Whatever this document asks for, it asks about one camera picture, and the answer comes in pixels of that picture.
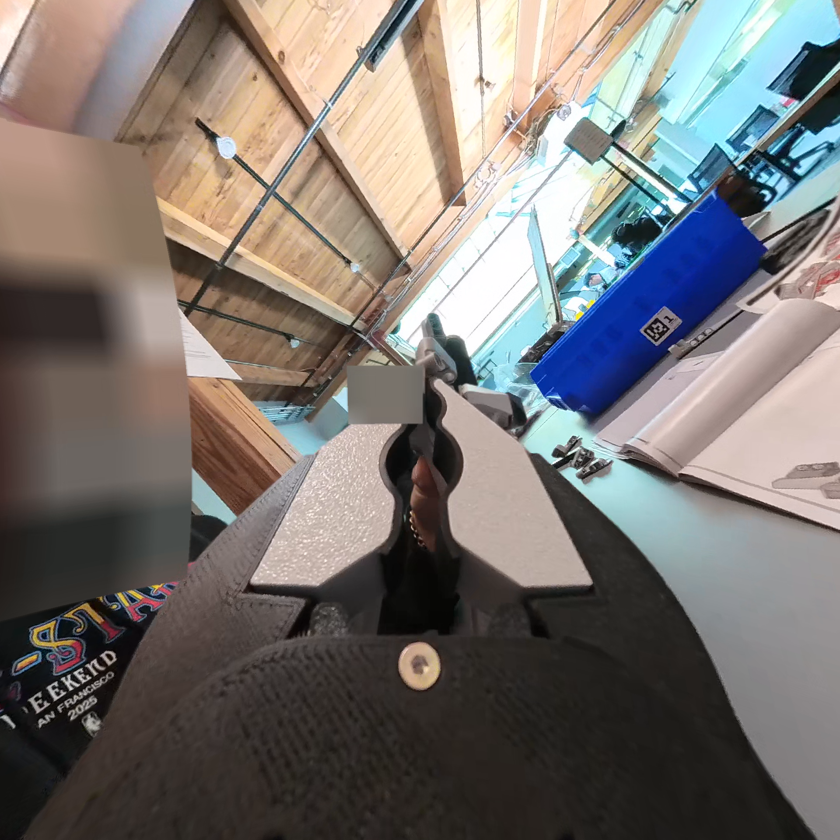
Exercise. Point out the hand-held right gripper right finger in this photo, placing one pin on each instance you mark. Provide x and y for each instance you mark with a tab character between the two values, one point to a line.
512	512

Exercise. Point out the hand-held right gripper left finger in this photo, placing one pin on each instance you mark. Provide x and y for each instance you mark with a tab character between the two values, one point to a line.
315	512

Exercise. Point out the grey and black toy brick assembly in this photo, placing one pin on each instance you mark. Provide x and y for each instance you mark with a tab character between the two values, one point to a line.
438	354

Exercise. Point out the grey desk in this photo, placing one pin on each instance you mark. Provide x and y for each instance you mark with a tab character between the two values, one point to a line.
722	590

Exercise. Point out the dark grey brick piece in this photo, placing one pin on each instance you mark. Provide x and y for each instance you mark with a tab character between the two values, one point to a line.
568	451

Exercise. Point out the light grey brick piece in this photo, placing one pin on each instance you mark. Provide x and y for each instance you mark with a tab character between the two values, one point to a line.
594	467

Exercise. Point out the clear plastic bag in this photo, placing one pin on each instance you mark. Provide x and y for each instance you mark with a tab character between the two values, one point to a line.
515	380

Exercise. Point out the blue plastic bin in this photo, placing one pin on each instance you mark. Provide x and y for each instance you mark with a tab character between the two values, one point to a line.
623	354

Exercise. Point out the white paper sheet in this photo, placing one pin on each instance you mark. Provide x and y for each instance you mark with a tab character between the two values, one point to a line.
200	354

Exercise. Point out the small grey brick parts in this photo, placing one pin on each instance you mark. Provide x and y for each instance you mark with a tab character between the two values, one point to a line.
689	344

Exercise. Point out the grey leaning board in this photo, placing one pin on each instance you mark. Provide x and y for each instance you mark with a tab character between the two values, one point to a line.
546	269

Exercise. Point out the open instruction booklet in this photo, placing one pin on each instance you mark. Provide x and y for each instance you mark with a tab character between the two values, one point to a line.
754	426

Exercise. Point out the person's black clothing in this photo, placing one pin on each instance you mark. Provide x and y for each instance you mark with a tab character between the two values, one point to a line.
59	669

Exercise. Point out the grey hanging ceiling panel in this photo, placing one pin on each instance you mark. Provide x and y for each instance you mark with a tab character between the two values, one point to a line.
589	141

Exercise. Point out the sticker sheet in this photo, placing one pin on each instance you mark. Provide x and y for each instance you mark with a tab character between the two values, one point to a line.
820	279

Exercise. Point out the black office chair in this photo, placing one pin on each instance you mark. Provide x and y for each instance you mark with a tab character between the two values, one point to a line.
728	174
810	79

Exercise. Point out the wooden post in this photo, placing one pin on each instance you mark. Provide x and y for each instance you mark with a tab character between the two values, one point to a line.
236	433

